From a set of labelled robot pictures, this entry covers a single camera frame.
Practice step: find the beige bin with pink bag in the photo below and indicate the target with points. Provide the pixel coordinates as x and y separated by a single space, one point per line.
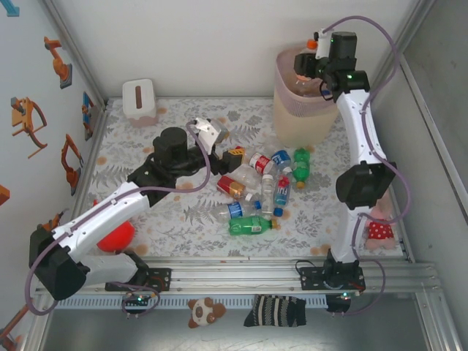
296 124

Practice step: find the panda plush toy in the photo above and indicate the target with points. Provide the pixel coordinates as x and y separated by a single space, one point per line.
203 312

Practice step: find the controller board with LED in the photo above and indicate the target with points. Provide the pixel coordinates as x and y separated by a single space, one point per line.
139 300
340 301

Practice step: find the pink plush toy polka dots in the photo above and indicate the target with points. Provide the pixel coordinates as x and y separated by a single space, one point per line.
380 230

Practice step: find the small bottle blue label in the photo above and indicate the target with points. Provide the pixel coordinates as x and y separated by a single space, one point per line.
281 157

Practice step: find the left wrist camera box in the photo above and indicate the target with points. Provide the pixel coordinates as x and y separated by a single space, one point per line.
210 133

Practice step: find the floral table cloth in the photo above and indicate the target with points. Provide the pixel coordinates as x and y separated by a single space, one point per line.
256 246

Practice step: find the clear bottle blue label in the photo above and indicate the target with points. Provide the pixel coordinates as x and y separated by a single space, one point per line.
235 209

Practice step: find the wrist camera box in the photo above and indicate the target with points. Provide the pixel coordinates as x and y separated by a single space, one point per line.
210 133
322 45

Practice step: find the bottle red gold label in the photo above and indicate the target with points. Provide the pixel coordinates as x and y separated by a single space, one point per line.
230 186

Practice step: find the white tissue box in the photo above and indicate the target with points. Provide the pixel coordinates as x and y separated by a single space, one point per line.
129 98

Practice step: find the blue orange wall sticker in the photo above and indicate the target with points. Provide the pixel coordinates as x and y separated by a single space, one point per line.
87 117

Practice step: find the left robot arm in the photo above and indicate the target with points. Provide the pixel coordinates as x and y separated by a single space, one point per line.
106 215

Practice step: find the green bottle white label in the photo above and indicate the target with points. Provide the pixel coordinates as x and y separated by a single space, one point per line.
248 225

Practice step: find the aluminium corner post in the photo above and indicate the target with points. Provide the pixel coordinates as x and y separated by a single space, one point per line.
420 9
78 55

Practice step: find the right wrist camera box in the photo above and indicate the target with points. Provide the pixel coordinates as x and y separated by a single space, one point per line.
322 45

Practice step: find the clear bottle red label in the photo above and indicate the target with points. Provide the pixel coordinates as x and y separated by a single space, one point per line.
260 162

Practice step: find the orange claw wall sticker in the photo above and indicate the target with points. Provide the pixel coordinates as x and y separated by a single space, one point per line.
22 117

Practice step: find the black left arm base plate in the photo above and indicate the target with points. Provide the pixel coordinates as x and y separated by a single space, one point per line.
162 279

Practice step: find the black white striped sock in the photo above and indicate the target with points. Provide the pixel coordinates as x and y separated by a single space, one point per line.
274 311

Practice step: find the small green bottle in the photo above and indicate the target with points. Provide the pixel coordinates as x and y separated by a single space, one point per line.
301 170

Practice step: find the aluminium front rail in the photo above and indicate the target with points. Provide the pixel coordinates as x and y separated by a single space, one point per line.
237 278

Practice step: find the Fiji water bottle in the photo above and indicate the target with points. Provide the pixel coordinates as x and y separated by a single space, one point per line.
281 195

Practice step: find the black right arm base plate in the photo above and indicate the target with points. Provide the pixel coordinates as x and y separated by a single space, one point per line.
311 279

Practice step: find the clear bottle orange label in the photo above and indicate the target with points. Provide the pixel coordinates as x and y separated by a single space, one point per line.
311 44

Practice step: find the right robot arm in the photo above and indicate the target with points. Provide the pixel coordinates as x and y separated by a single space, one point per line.
356 128

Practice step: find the clear bottle no label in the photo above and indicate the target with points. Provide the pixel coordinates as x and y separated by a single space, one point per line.
250 177

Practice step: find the slim clear bottle white cap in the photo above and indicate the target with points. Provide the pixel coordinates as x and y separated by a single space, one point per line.
267 197

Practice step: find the orange block wall sticker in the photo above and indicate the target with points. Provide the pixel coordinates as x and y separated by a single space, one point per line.
3 194

